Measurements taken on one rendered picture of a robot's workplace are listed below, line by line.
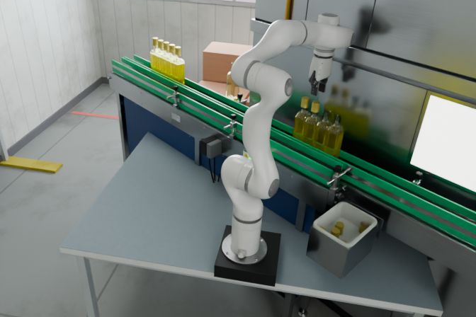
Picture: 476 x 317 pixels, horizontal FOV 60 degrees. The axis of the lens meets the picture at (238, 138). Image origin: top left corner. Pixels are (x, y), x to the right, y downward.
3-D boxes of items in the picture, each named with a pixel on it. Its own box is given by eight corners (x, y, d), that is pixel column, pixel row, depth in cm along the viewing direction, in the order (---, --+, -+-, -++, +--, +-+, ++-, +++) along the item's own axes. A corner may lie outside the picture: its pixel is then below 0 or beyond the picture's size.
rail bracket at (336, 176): (350, 182, 177) (355, 158, 170) (328, 199, 166) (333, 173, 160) (344, 180, 178) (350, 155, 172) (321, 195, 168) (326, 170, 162)
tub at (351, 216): (375, 236, 167) (380, 220, 163) (345, 264, 153) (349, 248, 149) (338, 215, 178) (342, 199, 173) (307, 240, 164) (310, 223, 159)
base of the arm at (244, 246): (263, 269, 164) (267, 234, 155) (216, 260, 167) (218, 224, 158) (270, 238, 180) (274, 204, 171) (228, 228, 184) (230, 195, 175)
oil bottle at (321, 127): (326, 161, 192) (334, 120, 181) (319, 165, 188) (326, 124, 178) (316, 156, 195) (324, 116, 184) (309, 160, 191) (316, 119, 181)
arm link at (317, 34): (326, 26, 138) (360, 27, 161) (286, 18, 146) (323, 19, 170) (321, 53, 141) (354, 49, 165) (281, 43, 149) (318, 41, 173)
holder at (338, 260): (377, 245, 175) (385, 216, 167) (341, 279, 157) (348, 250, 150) (342, 224, 185) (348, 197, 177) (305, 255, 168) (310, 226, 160)
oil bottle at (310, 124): (316, 156, 195) (323, 116, 184) (309, 160, 191) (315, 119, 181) (307, 152, 198) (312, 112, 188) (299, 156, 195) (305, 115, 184)
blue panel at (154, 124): (331, 218, 202) (337, 189, 194) (309, 235, 191) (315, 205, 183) (146, 110, 298) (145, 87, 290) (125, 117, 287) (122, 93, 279)
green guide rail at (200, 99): (340, 179, 179) (343, 163, 175) (338, 180, 178) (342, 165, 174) (123, 68, 284) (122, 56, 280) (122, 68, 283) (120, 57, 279)
